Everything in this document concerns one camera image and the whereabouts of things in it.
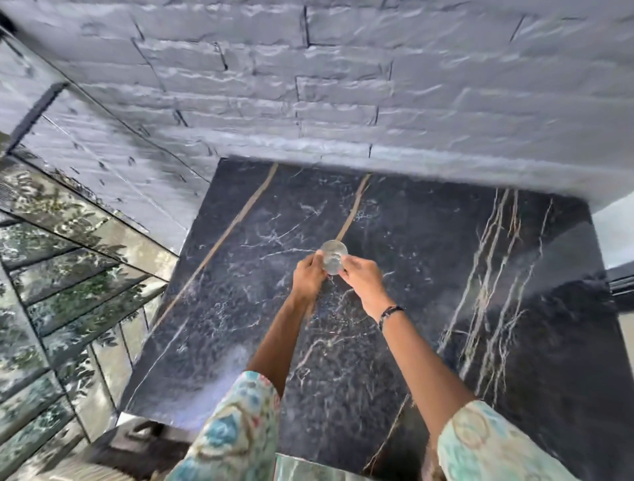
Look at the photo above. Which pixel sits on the black marble table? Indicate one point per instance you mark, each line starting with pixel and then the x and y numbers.
pixel 421 238

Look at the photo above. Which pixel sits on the green leafy tree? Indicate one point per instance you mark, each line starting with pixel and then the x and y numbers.
pixel 74 297

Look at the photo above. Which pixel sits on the clear drinking glass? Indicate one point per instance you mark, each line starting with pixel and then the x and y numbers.
pixel 333 252

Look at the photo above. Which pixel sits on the black metal railing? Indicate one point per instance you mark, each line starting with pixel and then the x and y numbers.
pixel 37 114

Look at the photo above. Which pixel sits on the person's right hand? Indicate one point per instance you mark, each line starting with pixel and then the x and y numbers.
pixel 369 282

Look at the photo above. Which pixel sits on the person's left hand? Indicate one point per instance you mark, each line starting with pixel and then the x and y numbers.
pixel 307 277

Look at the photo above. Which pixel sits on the dark brown plastic stool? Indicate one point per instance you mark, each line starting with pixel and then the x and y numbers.
pixel 138 446

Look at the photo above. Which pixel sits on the person's right forearm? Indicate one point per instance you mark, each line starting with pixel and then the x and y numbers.
pixel 426 371

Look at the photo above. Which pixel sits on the black door frame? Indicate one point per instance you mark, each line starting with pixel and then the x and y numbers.
pixel 621 282

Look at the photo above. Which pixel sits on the person's left forearm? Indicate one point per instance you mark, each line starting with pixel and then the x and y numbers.
pixel 280 347

